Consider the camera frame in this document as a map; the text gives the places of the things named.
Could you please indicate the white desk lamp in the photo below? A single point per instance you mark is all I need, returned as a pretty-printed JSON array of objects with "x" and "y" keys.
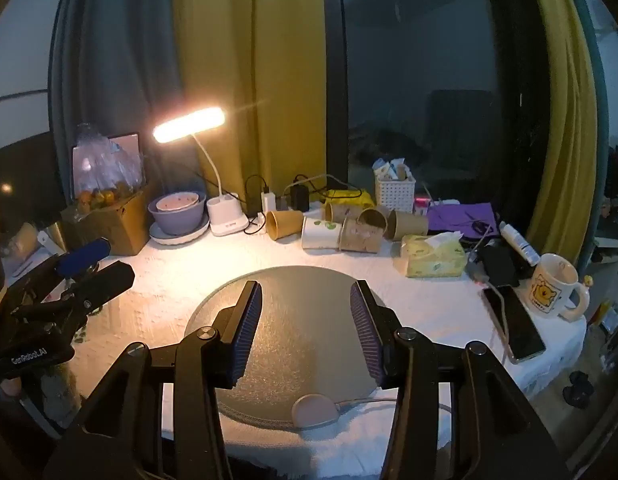
[{"x": 228, "y": 220}]

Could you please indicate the white green-dotted paper cup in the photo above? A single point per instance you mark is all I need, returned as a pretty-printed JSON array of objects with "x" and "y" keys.
[{"x": 320, "y": 235}]

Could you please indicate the yellow plastic bag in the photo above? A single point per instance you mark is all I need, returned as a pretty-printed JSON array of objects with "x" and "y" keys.
[{"x": 346, "y": 196}]

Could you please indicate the white plastic basket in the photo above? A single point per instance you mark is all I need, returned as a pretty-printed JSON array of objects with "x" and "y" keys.
[{"x": 395, "y": 191}]

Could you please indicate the black power adapter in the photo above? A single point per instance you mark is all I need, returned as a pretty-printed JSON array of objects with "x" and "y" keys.
[{"x": 299, "y": 198}]

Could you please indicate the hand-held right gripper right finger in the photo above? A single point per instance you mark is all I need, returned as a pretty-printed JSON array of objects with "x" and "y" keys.
[{"x": 366, "y": 335}]

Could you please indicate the purple bowl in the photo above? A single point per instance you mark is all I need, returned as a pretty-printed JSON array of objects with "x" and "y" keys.
[{"x": 178, "y": 221}]

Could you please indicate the white cartoon bear mug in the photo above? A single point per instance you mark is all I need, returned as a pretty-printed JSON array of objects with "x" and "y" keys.
[{"x": 551, "y": 287}]

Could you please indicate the brown printed paper cup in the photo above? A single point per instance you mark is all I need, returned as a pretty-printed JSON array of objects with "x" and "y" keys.
[{"x": 358, "y": 237}]

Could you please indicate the black smartphone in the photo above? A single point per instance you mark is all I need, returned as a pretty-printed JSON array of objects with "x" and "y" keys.
[{"x": 516, "y": 325}]

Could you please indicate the white spray bottle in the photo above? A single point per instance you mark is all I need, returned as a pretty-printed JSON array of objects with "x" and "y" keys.
[{"x": 520, "y": 243}]

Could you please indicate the pink bowl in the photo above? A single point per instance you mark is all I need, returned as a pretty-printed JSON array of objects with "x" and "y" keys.
[{"x": 176, "y": 203}]

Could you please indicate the green tissue pack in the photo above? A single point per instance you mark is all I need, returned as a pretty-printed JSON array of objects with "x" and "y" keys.
[{"x": 431, "y": 257}]

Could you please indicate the white charger plug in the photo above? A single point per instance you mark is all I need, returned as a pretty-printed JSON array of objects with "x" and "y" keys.
[{"x": 268, "y": 201}]

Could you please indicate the cardboard box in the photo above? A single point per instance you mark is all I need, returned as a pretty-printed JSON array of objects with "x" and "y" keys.
[{"x": 116, "y": 227}]

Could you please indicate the plastic bag of oranges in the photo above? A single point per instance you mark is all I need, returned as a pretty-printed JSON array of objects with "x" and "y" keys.
[{"x": 101, "y": 170}]

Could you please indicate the grey curtain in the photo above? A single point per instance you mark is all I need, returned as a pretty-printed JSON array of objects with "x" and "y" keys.
[{"x": 114, "y": 60}]

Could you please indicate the round grey mat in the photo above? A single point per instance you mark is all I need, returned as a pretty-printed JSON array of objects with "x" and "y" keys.
[{"x": 304, "y": 320}]

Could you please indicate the purple cloth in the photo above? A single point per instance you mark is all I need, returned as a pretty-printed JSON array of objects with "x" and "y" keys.
[{"x": 454, "y": 216}]

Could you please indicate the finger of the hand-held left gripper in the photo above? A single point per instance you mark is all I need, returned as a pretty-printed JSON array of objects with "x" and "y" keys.
[
  {"x": 84, "y": 256},
  {"x": 106, "y": 282}
]

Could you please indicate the pale purple plate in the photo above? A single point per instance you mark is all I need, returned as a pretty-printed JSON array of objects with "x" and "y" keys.
[{"x": 194, "y": 236}]

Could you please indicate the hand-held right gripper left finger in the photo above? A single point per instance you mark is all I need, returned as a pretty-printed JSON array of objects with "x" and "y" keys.
[{"x": 245, "y": 332}]

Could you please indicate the black wallet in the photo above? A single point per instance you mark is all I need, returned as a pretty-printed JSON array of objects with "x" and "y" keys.
[{"x": 496, "y": 265}]

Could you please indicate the white tablecloth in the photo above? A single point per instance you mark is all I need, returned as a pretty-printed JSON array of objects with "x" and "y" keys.
[{"x": 164, "y": 285}]

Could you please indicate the pink round charger puck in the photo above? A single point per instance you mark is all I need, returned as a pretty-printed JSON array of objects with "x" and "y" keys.
[{"x": 314, "y": 411}]

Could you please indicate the yellow curtain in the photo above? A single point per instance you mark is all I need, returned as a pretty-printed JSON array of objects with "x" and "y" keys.
[
  {"x": 254, "y": 60},
  {"x": 564, "y": 110}
]

